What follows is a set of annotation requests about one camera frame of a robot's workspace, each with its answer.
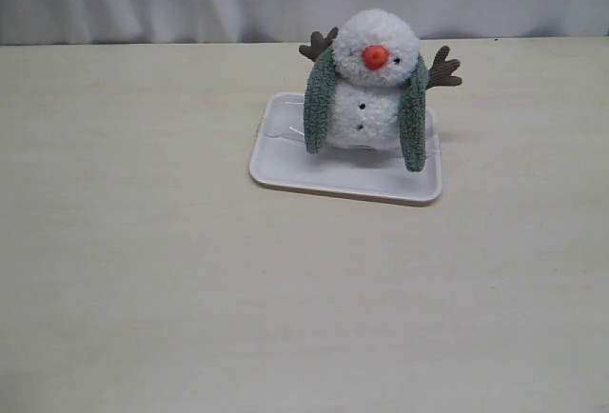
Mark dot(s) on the green fleece scarf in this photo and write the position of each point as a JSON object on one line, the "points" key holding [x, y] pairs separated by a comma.
{"points": [[347, 107]]}

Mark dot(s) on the white plush snowman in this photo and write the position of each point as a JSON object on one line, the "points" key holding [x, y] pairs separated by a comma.
{"points": [[370, 36]]}

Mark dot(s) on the white plastic tray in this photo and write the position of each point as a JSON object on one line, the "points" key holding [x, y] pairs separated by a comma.
{"points": [[279, 160]]}

